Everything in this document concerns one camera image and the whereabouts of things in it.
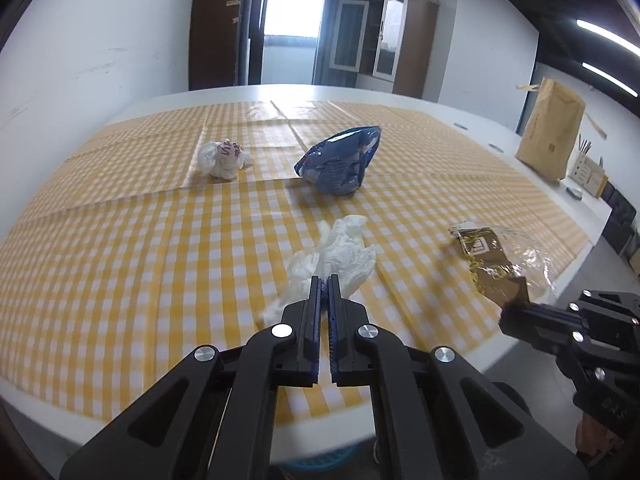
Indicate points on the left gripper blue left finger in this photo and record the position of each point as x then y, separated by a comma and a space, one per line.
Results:
313, 326

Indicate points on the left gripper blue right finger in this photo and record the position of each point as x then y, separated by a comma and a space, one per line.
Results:
333, 295

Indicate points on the white tissue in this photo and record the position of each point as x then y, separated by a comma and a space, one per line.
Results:
340, 250

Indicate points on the brown gold snack wrapper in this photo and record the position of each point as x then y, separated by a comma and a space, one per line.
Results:
506, 265

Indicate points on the blue snack bag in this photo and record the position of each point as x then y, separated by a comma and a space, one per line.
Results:
337, 164

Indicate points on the white plastic bag ball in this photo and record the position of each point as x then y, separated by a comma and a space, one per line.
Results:
223, 160

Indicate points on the blue plastic trash basket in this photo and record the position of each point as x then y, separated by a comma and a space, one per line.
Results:
323, 462

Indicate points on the person's right hand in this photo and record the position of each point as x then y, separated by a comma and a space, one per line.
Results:
594, 441

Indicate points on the yellow checkered tablecloth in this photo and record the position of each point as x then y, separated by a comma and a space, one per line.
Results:
280, 239

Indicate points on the cardboard pen holder box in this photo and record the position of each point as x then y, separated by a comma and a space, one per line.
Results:
588, 173

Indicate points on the brown paper bag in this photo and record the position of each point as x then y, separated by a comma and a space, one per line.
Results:
552, 129

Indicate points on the brown cabinet with glass door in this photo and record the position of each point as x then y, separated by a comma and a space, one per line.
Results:
404, 46

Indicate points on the dark brown wardrobe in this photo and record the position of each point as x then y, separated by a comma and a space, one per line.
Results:
213, 43

